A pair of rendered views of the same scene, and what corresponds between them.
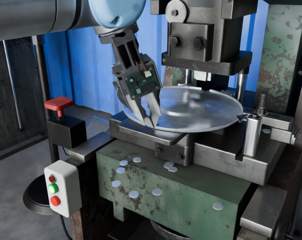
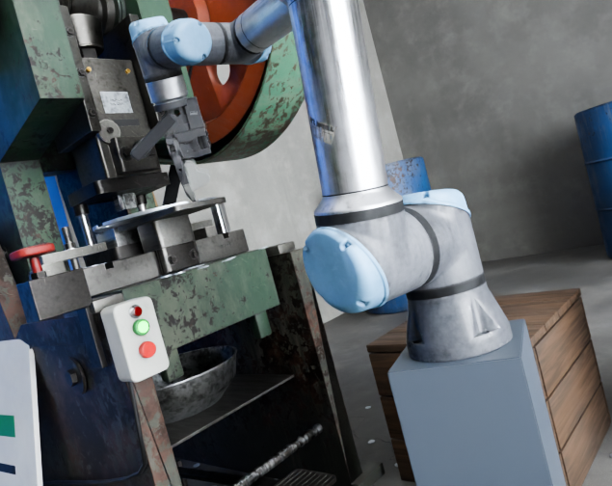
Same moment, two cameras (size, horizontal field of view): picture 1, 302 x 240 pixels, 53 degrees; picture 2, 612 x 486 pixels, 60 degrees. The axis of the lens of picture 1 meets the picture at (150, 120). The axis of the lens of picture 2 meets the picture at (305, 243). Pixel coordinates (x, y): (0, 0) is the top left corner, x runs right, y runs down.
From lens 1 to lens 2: 1.17 m
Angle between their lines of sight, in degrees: 80
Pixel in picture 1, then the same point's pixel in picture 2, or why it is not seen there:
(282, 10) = not seen: hidden behind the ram
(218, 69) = (159, 179)
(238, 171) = (230, 248)
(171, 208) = (226, 296)
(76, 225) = (150, 417)
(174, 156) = (188, 257)
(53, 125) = (46, 281)
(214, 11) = (141, 127)
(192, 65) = (135, 182)
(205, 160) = (204, 255)
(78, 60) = not seen: outside the picture
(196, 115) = not seen: hidden behind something
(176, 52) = (130, 165)
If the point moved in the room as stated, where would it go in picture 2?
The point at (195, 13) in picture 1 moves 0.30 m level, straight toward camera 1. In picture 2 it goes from (125, 131) to (238, 91)
